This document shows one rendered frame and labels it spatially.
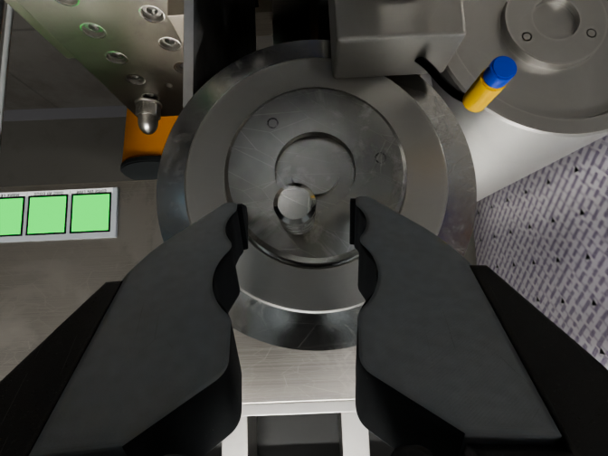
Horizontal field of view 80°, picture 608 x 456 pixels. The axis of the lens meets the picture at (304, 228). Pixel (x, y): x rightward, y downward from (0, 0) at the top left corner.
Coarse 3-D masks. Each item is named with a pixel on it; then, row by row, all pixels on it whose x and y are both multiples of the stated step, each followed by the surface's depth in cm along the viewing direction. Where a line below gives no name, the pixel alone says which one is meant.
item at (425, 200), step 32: (288, 64) 17; (320, 64) 17; (224, 96) 17; (256, 96) 16; (384, 96) 16; (224, 128) 16; (416, 128) 16; (192, 160) 16; (224, 160) 16; (416, 160) 16; (192, 192) 16; (224, 192) 16; (416, 192) 16; (256, 256) 15; (256, 288) 15; (288, 288) 15; (320, 288) 15; (352, 288) 15
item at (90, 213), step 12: (84, 204) 50; (96, 204) 50; (108, 204) 50; (72, 216) 50; (84, 216) 50; (96, 216) 50; (108, 216) 50; (72, 228) 49; (84, 228) 49; (96, 228) 49; (108, 228) 49
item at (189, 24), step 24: (192, 0) 19; (216, 0) 24; (240, 0) 34; (192, 24) 19; (216, 24) 24; (240, 24) 33; (192, 48) 19; (216, 48) 24; (240, 48) 33; (192, 72) 18; (216, 72) 23; (192, 96) 18
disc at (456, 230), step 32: (256, 64) 18; (416, 96) 17; (192, 128) 17; (448, 128) 17; (160, 160) 17; (448, 160) 17; (160, 192) 17; (448, 192) 17; (160, 224) 17; (448, 224) 16; (256, 320) 16; (288, 320) 16; (320, 320) 16; (352, 320) 16
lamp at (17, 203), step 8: (0, 200) 50; (8, 200) 50; (16, 200) 50; (0, 208) 50; (8, 208) 50; (16, 208) 50; (0, 216) 50; (8, 216) 50; (16, 216) 50; (0, 224) 50; (8, 224) 50; (16, 224) 50; (0, 232) 50; (8, 232) 50; (16, 232) 50
